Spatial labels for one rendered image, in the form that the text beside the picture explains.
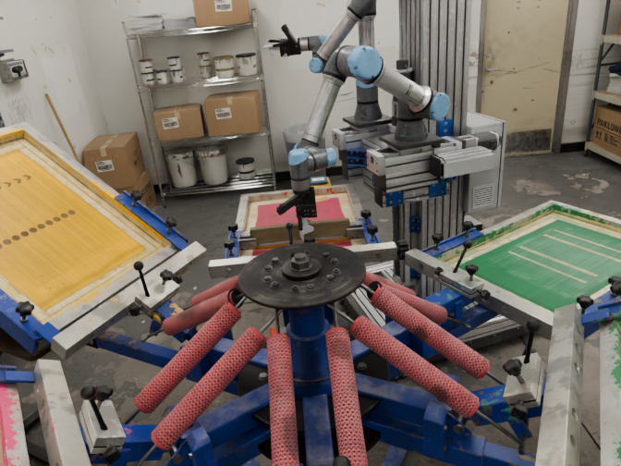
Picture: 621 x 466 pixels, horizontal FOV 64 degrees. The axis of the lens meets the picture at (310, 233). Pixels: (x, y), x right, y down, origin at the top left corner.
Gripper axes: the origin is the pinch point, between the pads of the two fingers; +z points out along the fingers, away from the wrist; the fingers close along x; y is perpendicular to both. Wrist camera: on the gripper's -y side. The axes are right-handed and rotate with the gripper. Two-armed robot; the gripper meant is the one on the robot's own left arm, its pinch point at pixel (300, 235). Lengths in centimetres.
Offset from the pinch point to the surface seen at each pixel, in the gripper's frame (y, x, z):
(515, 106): 253, 374, 42
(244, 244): -23.1, -2.6, 0.5
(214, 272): -32.1, -26.0, -0.7
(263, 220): -16.9, 31.5, 5.3
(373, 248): 26.0, -24.8, -3.4
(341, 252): 10, -77, -30
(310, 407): -1, -97, -1
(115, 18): -165, 368, -87
